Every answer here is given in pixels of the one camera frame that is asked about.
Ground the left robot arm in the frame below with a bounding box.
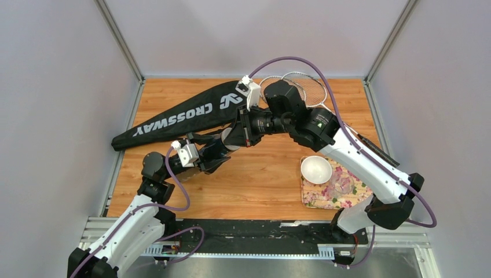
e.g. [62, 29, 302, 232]
[67, 128, 234, 277]

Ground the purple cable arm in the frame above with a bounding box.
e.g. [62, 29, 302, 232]
[71, 145, 205, 278]
[248, 56, 438, 268]

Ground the black Crossway racket bag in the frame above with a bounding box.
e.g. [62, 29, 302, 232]
[111, 81, 247, 151]

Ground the silver badminton racket right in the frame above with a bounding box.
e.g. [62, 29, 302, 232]
[282, 71, 400, 168]

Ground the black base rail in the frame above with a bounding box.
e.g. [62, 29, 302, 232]
[164, 219, 369, 255]

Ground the floral tray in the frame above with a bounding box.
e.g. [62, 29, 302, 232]
[301, 157, 372, 210]

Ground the silver badminton racket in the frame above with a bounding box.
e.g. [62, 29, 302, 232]
[282, 71, 400, 168]
[259, 75, 306, 108]

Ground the white bowl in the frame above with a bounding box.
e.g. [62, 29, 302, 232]
[301, 156, 333, 184]

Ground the clear glass cup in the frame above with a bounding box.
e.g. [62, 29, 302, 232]
[328, 171, 354, 198]

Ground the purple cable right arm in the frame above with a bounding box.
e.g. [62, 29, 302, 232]
[248, 56, 438, 268]

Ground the silver badminton racket left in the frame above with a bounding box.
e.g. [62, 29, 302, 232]
[259, 75, 306, 108]

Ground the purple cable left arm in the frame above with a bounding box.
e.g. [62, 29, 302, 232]
[71, 145, 205, 278]

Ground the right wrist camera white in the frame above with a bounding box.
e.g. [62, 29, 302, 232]
[236, 75, 261, 111]

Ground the black shuttlecock tube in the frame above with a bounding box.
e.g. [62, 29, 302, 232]
[173, 127, 238, 181]

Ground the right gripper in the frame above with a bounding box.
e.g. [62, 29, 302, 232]
[225, 102, 292, 147]

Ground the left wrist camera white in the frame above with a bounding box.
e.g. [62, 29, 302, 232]
[171, 139, 199, 167]

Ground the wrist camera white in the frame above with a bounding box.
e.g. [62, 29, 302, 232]
[171, 139, 199, 167]
[236, 75, 261, 111]

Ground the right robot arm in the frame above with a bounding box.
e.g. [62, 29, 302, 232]
[223, 76, 424, 243]

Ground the clear plastic tube lid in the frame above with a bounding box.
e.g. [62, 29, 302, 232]
[221, 127, 232, 145]

